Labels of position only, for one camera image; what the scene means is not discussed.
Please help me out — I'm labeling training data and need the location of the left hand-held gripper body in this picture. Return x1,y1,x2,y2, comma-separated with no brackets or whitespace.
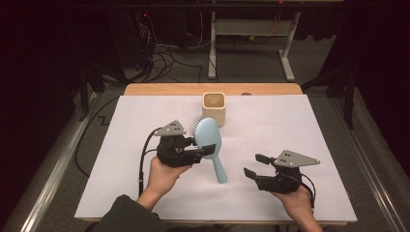
153,120,205,168

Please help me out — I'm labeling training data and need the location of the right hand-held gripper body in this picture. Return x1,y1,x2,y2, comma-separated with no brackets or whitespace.
255,149,321,194

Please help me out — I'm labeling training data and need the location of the light blue hairbrush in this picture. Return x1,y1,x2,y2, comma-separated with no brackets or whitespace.
188,116,228,185

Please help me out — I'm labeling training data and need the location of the beige square holder cup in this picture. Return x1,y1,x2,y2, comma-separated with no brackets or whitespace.
201,92,226,128

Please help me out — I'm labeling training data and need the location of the person's right hand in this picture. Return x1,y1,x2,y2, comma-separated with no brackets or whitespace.
272,186,313,220

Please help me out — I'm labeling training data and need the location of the person's left hand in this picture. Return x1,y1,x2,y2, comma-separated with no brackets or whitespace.
144,157,193,199

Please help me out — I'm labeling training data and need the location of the white table sheet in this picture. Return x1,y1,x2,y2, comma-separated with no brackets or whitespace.
74,94,358,223

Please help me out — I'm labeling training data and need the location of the dark metal stand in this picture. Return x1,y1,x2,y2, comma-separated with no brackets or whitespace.
303,64,360,131
76,61,107,122

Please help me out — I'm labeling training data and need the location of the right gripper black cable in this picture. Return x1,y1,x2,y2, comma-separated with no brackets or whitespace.
299,173,317,215

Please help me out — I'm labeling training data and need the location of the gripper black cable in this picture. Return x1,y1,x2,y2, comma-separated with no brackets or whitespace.
299,173,317,215
137,127,162,198

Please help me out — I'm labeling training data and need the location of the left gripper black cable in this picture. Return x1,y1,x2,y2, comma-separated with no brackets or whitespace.
137,127,162,198

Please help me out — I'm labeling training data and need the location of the tangle of floor cables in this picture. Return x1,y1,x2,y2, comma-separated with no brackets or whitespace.
129,13,204,83

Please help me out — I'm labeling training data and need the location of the aluminium floor rail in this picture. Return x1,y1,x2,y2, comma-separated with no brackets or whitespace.
328,96,410,232
18,93,98,232

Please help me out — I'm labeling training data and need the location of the black floor cable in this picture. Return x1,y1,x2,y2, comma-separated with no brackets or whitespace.
74,96,121,178

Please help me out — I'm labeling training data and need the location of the white metal stand frame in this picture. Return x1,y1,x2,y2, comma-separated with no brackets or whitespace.
207,11,303,83

